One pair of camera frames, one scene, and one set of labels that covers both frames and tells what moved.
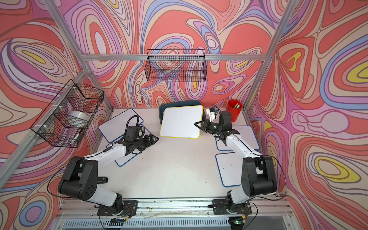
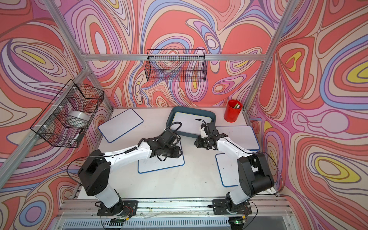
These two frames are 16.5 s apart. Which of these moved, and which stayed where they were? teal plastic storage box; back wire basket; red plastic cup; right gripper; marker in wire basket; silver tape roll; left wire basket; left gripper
Moved: teal plastic storage box; right gripper; left gripper
Stayed: silver tape roll; back wire basket; left wire basket; marker in wire basket; red plastic cup
